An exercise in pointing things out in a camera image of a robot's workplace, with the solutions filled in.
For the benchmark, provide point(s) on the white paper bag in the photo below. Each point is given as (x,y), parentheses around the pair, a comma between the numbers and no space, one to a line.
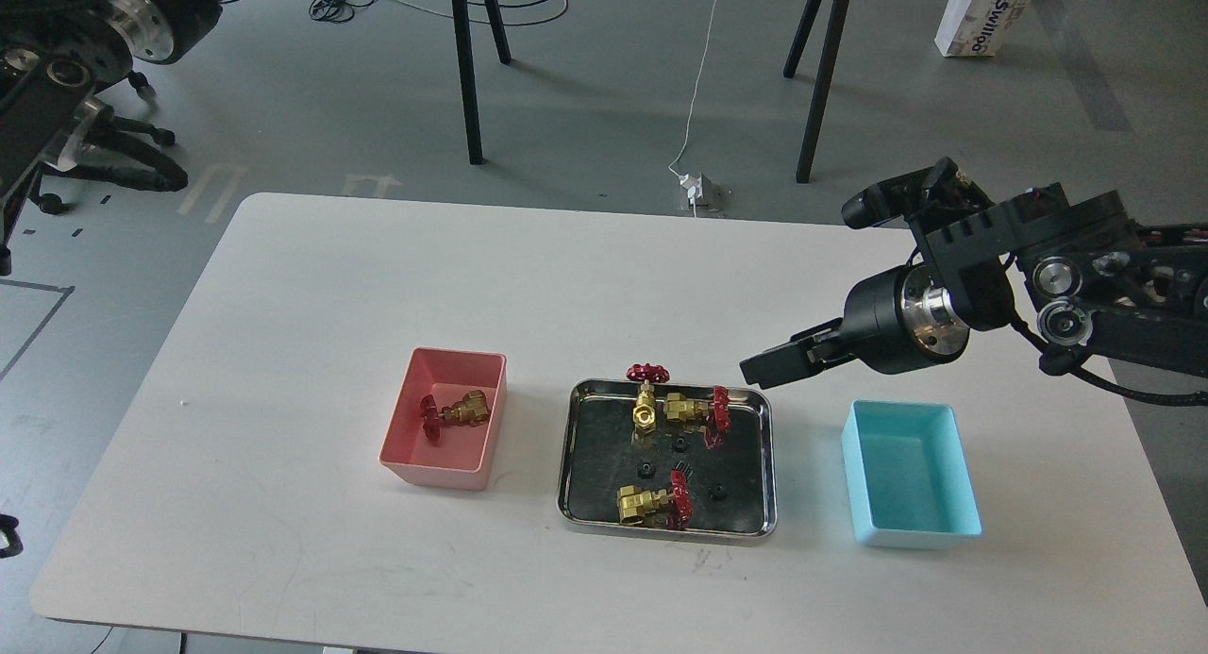
(976,28)

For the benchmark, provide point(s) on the pink plastic box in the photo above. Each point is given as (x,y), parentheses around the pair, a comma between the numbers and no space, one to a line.
(465,455)

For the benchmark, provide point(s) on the stainless steel tray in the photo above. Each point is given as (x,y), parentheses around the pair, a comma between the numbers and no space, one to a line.
(599,455)

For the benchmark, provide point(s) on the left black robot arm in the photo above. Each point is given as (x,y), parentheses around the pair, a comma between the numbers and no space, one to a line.
(58,55)

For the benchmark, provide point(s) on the light blue plastic box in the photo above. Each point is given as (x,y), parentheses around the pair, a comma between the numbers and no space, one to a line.
(908,482)

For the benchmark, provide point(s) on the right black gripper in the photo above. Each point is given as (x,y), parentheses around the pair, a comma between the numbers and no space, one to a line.
(896,321)

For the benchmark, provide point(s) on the white power adapter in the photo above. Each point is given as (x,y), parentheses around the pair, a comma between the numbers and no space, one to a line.
(698,193)

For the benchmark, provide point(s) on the brass valve red handle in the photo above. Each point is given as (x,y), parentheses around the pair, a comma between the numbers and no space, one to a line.
(472,410)
(644,414)
(635,505)

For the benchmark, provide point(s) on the brass valve upright red handle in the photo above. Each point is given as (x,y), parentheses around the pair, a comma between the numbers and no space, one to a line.
(644,414)

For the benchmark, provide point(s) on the brass valve top right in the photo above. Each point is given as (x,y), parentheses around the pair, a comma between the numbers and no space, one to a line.
(713,414)

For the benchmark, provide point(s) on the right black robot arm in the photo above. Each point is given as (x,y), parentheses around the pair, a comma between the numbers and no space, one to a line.
(1075,280)

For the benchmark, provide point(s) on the black table leg right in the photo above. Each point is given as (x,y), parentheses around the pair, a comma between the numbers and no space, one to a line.
(830,49)

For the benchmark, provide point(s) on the brass valve bottom red handle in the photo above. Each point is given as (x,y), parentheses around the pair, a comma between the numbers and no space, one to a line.
(635,505)

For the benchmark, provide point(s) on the black table leg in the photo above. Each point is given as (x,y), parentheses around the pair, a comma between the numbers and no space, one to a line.
(830,49)
(467,76)

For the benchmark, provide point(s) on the black table leg left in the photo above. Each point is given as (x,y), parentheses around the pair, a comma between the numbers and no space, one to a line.
(467,76)

